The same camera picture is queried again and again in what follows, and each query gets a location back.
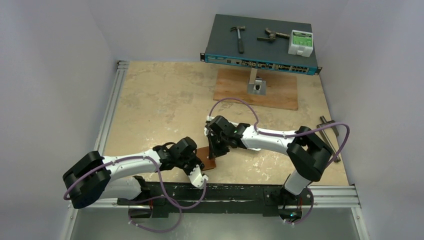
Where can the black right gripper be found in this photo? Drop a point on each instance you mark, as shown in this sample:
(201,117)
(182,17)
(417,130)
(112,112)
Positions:
(216,138)

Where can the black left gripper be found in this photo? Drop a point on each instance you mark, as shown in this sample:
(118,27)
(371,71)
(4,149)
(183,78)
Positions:
(196,161)

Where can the brown leather card holder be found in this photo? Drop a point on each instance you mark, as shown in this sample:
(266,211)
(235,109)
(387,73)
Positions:
(203,154)

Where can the white plastic basket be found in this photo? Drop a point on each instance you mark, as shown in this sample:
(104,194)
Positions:
(254,148)

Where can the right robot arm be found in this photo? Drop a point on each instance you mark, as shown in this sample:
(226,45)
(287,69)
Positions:
(307,152)

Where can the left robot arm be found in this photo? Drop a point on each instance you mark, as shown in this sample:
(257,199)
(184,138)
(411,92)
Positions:
(96,177)

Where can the plywood base board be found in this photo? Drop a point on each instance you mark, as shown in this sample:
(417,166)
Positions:
(272,90)

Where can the small hammer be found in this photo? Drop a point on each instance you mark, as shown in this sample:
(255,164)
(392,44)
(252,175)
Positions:
(240,44)

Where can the white green electrical module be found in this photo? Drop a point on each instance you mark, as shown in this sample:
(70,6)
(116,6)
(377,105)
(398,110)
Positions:
(301,43)

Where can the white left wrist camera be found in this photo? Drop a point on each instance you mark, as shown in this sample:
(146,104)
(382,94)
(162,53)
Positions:
(197,178)

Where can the silver metal stand bracket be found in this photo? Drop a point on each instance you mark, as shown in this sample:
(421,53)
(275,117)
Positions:
(256,85)

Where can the blue network switch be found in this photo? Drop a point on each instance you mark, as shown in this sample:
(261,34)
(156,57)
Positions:
(257,43)

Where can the aluminium frame rail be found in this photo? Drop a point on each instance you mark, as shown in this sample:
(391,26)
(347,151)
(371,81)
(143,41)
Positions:
(122,67)

